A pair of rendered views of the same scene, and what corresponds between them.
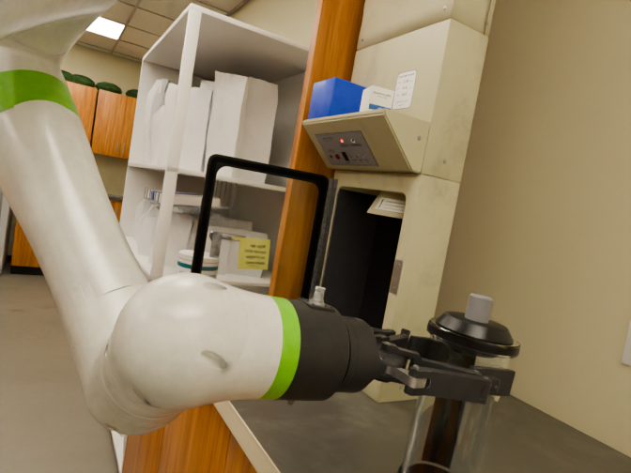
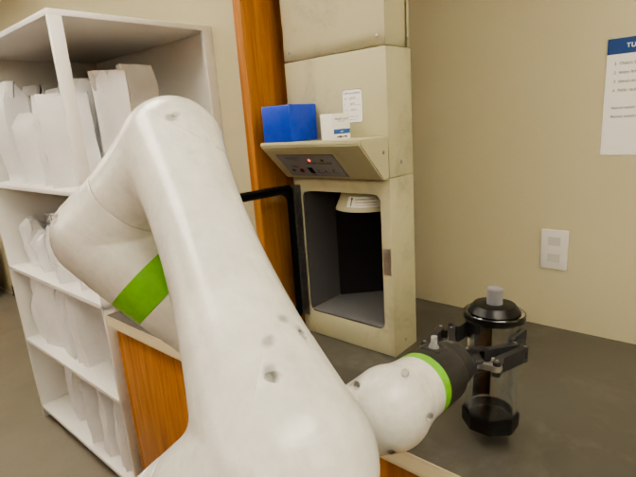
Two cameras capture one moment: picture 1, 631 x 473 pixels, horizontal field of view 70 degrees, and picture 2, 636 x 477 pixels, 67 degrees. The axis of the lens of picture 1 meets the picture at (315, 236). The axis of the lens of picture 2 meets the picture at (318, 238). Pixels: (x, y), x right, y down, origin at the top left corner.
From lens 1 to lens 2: 43 cm
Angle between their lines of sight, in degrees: 20
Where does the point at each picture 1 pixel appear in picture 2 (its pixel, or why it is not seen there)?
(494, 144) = not seen: hidden behind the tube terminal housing
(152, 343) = (402, 424)
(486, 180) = not seen: hidden behind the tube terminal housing
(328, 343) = (457, 371)
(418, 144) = (383, 157)
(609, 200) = (510, 150)
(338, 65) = (268, 78)
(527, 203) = (446, 159)
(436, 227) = (405, 214)
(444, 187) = (404, 181)
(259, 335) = (435, 389)
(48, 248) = not seen: hidden behind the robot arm
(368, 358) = (470, 366)
